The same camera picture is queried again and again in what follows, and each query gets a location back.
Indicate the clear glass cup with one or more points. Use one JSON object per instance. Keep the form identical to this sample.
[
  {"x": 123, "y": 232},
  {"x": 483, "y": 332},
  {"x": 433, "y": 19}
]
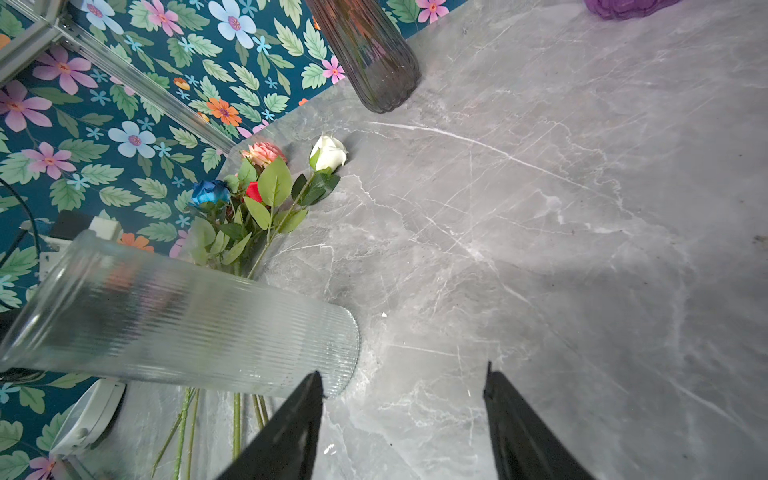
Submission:
[{"x": 109, "y": 310}]

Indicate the red rose stem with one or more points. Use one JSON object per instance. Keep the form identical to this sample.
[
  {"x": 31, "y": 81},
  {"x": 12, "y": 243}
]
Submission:
[{"x": 253, "y": 192}]

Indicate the cream white rose stem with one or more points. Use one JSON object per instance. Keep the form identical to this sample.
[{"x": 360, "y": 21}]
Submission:
[{"x": 287, "y": 199}]

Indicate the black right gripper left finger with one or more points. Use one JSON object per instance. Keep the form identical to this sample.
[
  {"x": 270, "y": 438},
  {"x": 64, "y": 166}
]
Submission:
[{"x": 287, "y": 446}]

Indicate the purple ribbed glass vase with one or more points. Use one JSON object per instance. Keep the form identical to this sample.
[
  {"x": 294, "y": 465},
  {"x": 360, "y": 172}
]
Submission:
[{"x": 626, "y": 9}]

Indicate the dark pink ribbed glass vase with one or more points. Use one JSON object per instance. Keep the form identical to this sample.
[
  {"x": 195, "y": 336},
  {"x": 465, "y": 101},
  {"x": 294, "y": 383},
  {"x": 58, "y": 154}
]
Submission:
[{"x": 378, "y": 62}]

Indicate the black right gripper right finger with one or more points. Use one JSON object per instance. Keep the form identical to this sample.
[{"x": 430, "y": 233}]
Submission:
[{"x": 523, "y": 445}]

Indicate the pile of artificial flowers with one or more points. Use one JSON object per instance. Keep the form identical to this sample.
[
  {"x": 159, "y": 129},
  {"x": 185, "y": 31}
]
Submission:
[{"x": 246, "y": 212}]

